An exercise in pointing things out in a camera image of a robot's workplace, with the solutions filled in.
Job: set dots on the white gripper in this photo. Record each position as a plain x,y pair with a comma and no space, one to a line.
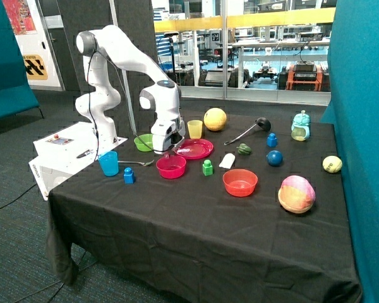
167,135

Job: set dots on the pink plastic bowl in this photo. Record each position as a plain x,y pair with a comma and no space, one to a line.
172,167

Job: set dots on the green plastic bowl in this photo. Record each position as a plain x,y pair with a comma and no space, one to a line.
144,142

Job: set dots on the pink plastic plate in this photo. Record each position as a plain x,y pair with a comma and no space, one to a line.
194,149

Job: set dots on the yellow-green plastic cup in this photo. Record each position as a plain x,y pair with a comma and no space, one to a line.
195,129

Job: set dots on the blue plastic cup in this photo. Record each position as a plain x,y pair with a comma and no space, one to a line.
109,163

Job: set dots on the red-orange plastic bowl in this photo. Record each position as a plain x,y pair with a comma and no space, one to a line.
240,182

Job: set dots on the metal fork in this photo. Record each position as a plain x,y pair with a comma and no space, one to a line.
145,164

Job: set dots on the green toy block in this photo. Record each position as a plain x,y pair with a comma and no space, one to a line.
207,167

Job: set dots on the blue toy block front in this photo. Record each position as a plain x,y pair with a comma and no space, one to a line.
129,175

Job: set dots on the blue toy block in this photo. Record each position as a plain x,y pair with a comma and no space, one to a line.
129,175
272,140

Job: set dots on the white small bottle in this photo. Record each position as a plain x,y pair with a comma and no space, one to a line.
227,161

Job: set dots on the green toy pepper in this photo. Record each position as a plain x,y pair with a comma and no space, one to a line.
243,149

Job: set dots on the black pen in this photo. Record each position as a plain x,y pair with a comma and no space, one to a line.
85,153

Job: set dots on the black ladle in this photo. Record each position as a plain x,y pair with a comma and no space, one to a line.
262,122

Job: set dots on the blue toy block back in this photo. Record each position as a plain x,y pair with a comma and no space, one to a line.
272,140

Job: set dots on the black tablecloth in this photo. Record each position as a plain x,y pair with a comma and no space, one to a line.
190,237

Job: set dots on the dark blue ball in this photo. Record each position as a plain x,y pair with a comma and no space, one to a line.
274,158

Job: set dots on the white control box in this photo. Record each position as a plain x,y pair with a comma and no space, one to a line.
57,153

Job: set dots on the teal toy jar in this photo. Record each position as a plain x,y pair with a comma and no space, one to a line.
300,128

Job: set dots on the pink yellow soft ball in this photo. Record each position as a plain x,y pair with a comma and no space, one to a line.
296,194

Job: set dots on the yellow black sign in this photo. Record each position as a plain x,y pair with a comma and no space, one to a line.
35,67

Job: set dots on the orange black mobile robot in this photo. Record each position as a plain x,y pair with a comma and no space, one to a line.
307,76

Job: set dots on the teal sofa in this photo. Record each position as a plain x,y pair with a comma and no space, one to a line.
16,96

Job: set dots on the yellow tennis ball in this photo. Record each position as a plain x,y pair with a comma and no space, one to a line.
332,164

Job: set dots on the red poster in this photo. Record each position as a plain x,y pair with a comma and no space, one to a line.
20,17

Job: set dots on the teal partition panel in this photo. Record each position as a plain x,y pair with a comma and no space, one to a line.
353,60

